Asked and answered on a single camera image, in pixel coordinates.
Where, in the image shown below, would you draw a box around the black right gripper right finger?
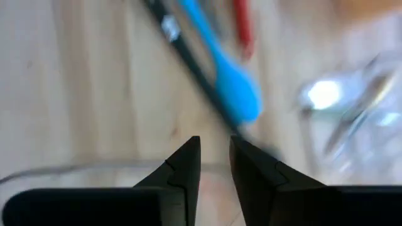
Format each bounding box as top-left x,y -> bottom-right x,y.
229,135 -> 402,226

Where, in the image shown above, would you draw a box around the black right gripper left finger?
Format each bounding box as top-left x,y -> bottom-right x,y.
2,135 -> 202,226

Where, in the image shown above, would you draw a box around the green handled knife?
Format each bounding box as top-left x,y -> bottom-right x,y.
332,109 -> 402,158

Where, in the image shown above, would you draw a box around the blue silicone spoon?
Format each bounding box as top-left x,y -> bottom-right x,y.
178,0 -> 264,126

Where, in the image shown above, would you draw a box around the yellow handled knife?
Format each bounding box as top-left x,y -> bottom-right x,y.
326,70 -> 398,153

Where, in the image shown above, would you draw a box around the black slotted nylon spoon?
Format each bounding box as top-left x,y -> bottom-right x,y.
143,0 -> 279,156

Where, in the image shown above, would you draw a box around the red handled steel tongs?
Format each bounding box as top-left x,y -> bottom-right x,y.
233,0 -> 256,61

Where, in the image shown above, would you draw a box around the clear plastic storage bin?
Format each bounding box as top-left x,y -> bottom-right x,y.
295,12 -> 402,186

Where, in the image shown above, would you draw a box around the orange plastic bin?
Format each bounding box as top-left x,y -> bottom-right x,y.
337,0 -> 402,14

